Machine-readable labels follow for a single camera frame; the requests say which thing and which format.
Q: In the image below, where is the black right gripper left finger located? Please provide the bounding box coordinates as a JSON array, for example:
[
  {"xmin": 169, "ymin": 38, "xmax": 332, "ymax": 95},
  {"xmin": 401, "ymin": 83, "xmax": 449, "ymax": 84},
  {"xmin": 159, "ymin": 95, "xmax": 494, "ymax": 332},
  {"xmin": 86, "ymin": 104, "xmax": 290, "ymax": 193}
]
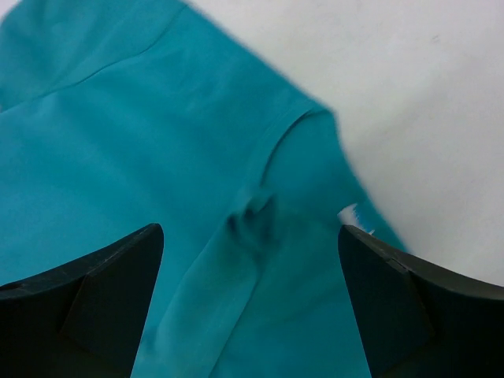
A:
[{"xmin": 1, "ymin": 224, "xmax": 164, "ymax": 377}]

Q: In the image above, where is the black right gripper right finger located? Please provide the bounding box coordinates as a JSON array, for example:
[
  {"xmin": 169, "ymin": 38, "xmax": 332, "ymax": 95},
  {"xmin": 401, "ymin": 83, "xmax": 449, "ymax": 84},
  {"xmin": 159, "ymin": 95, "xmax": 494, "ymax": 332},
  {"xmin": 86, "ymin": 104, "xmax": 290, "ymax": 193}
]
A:
[{"xmin": 338, "ymin": 226, "xmax": 503, "ymax": 377}]

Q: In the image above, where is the teal t-shirt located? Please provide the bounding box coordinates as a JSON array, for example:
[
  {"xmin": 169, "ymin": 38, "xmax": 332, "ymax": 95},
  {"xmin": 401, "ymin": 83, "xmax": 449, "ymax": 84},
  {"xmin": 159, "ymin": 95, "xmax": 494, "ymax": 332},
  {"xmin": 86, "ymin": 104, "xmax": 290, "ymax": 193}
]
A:
[{"xmin": 1, "ymin": 1, "xmax": 398, "ymax": 377}]

